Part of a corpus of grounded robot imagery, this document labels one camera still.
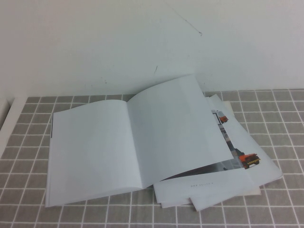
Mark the grey checked tablecloth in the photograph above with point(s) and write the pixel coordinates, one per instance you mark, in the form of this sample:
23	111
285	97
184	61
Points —
273	202

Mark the large white paper sheet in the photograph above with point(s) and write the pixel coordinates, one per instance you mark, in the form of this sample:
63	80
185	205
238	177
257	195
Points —
266	166

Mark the cream paper sheet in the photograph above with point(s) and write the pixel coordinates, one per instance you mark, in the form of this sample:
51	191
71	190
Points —
254	192

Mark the white picture book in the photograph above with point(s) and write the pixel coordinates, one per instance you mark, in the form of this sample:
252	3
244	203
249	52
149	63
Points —
95	142

